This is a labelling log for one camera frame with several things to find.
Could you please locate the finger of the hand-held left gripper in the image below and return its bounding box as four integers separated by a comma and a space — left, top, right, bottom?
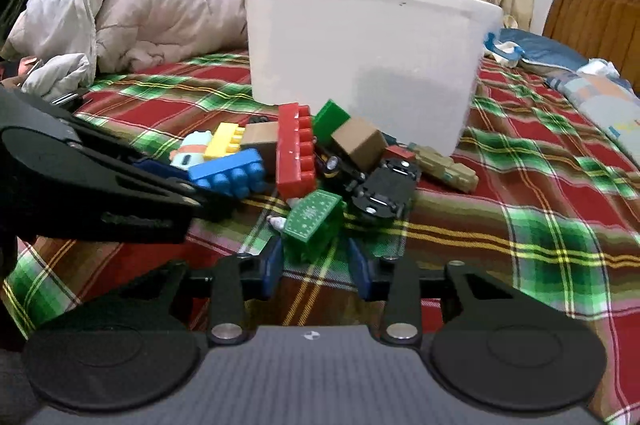
120, 155, 191, 186
165, 184, 246, 222

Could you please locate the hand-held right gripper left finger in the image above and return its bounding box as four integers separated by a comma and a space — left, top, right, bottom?
117, 236, 283, 346

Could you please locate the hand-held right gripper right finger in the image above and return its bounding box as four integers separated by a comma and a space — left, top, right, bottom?
347, 236, 523, 346

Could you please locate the blue building block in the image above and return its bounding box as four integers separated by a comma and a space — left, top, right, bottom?
188, 150, 268, 200

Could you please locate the green patterned toy block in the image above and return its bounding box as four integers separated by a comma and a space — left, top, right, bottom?
280, 190, 346, 263

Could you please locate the white plastic container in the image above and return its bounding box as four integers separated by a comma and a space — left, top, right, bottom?
234, 0, 503, 158

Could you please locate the small white toy figure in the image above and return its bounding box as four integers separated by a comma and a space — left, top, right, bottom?
266, 200, 301, 236

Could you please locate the light blue cartoon toy figure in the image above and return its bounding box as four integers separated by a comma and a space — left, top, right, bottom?
169, 131, 216, 170

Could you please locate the yellow building block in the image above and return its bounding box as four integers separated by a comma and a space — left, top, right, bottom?
204, 123, 247, 160

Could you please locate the brown flat toy block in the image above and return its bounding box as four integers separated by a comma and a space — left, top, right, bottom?
240, 121, 280, 176

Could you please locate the red building block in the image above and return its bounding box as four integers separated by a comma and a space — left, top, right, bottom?
276, 103, 317, 200

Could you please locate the yellow and black toy car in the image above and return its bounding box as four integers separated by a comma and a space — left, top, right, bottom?
314, 140, 368, 193

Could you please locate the crumpled white cloth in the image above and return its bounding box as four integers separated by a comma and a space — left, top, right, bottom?
22, 52, 98, 100

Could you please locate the small red toy block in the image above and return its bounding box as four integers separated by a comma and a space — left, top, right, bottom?
382, 145, 417, 163

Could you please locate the brown toy cube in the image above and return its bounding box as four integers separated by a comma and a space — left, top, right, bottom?
331, 117, 388, 170

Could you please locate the green flat building block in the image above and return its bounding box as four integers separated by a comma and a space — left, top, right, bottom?
312, 99, 353, 146

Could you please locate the pink quilt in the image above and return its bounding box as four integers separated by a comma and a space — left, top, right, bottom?
95, 0, 296, 73

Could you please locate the plaid bed sheet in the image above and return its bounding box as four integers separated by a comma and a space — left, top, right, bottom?
0, 47, 640, 408

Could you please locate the grey white quilt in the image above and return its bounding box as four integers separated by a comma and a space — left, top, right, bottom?
2, 0, 118, 66

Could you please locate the blue and white plastic piece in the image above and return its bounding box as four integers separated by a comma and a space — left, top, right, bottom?
482, 32, 525, 66

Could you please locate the blue pillow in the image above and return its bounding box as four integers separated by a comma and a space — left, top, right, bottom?
500, 28, 588, 73

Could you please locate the patterned pillow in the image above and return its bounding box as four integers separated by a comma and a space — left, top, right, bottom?
545, 70, 640, 152

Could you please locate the white cloth on pillow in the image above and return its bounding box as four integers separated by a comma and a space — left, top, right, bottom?
577, 59, 633, 90

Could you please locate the wooden headboard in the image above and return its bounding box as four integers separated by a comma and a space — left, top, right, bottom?
542, 0, 640, 93

